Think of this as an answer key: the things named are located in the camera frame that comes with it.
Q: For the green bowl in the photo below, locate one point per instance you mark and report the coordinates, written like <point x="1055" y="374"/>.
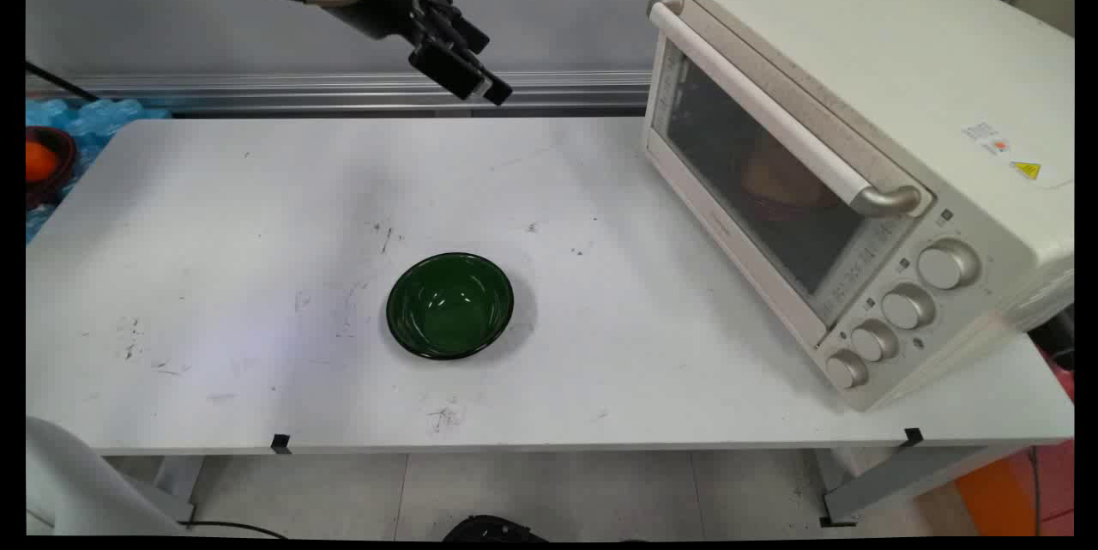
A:
<point x="449" y="307"/>

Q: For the orange-yellow round food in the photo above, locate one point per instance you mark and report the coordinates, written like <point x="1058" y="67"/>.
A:
<point x="775" y="172"/>

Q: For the blue bubble wrap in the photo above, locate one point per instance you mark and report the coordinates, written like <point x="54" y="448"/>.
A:
<point x="99" y="123"/>

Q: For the cream toaster oven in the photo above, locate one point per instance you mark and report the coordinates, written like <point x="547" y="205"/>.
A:
<point x="858" y="44"/>

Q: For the dark red bowl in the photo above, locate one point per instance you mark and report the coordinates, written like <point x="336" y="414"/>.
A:
<point x="62" y="164"/>

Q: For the black tape piece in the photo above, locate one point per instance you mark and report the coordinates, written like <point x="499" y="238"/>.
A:
<point x="280" y="444"/>
<point x="913" y="437"/>

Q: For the orange fruit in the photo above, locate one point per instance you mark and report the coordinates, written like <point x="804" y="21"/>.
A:
<point x="38" y="162"/>

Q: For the black object on floor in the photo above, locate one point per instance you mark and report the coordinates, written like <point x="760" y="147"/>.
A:
<point x="493" y="528"/>

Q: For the silver oven knob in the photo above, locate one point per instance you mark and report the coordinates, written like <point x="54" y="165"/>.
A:
<point x="846" y="371"/>
<point x="946" y="265"/>
<point x="906" y="307"/>
<point x="872" y="341"/>

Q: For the grey metal table leg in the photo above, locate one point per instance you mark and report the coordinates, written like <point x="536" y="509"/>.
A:
<point x="178" y="481"/>
<point x="909" y="474"/>

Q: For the white rounded plastic cover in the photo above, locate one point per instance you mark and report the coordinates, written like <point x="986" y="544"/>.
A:
<point x="73" y="481"/>

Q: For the orange box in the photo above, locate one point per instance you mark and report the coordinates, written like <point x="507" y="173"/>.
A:
<point x="1004" y="490"/>

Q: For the aluminium profile rail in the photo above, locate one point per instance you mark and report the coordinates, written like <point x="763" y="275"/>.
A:
<point x="300" y="91"/>

